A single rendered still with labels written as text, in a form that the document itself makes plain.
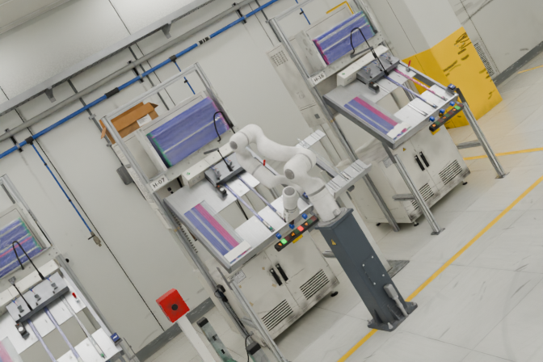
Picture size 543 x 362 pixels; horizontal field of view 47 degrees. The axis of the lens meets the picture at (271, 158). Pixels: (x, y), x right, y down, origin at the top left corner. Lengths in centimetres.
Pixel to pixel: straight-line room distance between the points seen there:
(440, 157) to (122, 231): 277
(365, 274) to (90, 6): 354
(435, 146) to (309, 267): 142
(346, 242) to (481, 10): 486
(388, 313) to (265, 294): 93
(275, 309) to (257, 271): 29
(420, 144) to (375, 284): 159
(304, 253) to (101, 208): 203
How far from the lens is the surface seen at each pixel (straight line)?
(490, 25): 794
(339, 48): 483
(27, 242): 404
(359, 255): 360
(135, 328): 573
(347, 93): 475
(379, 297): 368
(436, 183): 496
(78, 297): 395
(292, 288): 433
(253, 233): 394
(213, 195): 414
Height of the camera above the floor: 167
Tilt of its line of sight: 8 degrees down
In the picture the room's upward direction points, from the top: 32 degrees counter-clockwise
